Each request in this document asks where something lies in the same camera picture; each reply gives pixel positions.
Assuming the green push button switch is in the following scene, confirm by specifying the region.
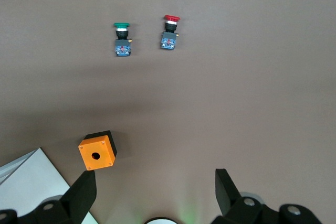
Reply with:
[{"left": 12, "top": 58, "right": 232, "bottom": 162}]
[{"left": 113, "top": 22, "right": 132, "bottom": 57}]

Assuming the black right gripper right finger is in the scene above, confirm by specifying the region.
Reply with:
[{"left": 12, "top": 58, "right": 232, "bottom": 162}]
[{"left": 211, "top": 168, "right": 279, "bottom": 224}]

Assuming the red push button switch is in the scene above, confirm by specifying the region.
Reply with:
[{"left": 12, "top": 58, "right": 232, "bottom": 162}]
[{"left": 159, "top": 15, "right": 182, "bottom": 51}]

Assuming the white drawer cabinet housing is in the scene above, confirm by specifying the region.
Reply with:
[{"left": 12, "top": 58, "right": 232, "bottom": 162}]
[{"left": 0, "top": 147, "right": 99, "bottom": 224}]

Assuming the orange button enclosure box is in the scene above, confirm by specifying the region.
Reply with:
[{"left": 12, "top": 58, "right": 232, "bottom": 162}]
[{"left": 78, "top": 130, "right": 119, "bottom": 172}]

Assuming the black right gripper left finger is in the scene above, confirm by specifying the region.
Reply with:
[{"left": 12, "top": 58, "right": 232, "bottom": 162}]
[{"left": 18, "top": 170, "right": 97, "bottom": 224}]

